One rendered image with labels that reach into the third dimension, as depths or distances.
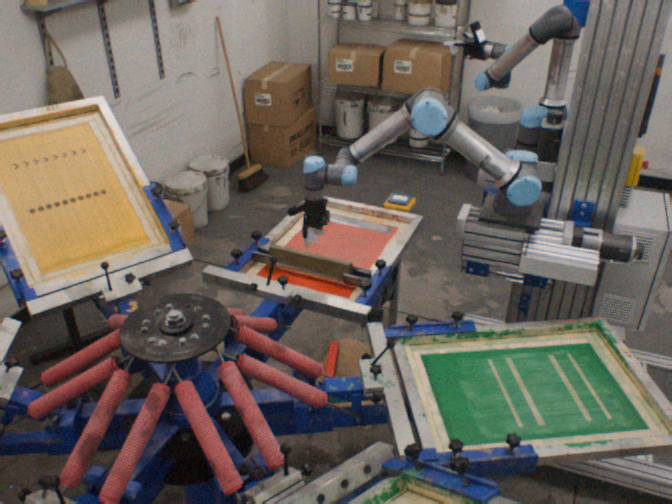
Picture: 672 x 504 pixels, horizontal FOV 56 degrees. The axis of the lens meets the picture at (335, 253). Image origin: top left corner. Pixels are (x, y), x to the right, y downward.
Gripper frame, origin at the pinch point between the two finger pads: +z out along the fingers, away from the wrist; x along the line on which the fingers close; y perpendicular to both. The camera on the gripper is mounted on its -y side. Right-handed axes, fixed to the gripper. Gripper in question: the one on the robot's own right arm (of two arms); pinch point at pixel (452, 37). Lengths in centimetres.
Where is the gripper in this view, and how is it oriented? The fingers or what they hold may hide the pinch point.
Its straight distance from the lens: 321.6
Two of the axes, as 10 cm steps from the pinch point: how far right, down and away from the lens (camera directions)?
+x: 7.2, -4.8, 5.1
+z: -6.9, -3.8, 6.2
